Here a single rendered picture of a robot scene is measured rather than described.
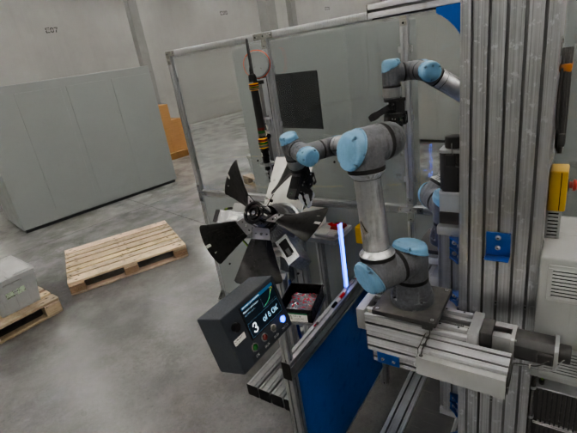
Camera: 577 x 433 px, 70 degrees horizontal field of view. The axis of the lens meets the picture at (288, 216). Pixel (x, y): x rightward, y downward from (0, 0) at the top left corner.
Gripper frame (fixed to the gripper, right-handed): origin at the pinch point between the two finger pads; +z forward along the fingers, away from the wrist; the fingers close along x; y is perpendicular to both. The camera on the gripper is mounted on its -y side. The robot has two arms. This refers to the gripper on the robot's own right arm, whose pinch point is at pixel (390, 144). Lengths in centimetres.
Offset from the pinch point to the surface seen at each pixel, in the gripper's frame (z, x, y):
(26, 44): -167, 466, -1186
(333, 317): 65, -45, -13
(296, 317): 64, -52, -27
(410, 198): 43, 45, -7
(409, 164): 23, 45, -7
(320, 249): 75, 28, -61
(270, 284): 24, -85, -10
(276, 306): 31, -86, -9
